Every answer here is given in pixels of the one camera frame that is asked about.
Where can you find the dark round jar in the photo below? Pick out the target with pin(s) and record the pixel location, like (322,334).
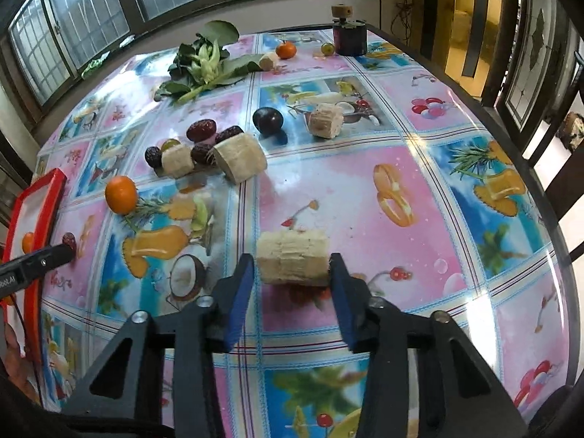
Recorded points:
(349,39)

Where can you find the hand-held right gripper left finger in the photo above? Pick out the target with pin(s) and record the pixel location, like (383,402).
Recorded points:
(242,301)

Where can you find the green grape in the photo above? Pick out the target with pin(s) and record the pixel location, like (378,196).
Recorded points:
(327,48)
(169,144)

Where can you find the glass panel door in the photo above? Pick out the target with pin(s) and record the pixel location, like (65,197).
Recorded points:
(534,59)

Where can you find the large peeled sugarcane piece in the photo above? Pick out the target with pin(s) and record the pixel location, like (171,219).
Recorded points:
(292,258)

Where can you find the green bok choy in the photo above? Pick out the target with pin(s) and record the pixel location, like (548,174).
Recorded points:
(205,61)

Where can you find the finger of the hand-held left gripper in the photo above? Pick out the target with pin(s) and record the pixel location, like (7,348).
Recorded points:
(45,260)

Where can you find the wooden spool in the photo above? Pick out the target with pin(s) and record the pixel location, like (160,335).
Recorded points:
(342,10)

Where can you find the red rimmed tray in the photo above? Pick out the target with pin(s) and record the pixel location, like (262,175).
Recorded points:
(43,200)

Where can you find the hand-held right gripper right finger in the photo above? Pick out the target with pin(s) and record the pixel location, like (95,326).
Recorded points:
(342,305)

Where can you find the dark wooden chair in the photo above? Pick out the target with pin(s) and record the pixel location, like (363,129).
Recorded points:
(477,23)

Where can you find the orange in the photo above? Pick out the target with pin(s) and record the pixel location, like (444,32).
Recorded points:
(121,195)
(286,49)
(28,242)

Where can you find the printed fruit tablecloth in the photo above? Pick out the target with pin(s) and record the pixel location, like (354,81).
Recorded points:
(356,200)

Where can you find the dark purple plum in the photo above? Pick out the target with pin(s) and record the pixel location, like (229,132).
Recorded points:
(268,120)

